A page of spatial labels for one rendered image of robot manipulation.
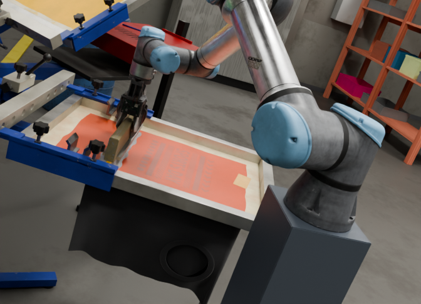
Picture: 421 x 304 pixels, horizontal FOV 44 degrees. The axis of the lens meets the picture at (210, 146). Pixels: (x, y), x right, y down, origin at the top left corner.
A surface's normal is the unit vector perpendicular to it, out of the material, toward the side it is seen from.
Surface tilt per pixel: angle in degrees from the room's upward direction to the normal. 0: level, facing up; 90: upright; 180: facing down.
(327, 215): 72
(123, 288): 0
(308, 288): 90
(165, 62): 90
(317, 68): 90
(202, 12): 90
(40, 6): 32
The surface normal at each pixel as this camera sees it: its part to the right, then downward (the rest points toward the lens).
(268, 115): -0.80, 0.02
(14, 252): 0.31, -0.89
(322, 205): -0.14, -0.01
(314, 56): 0.15, 0.40
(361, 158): 0.41, 0.48
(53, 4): -0.02, -0.69
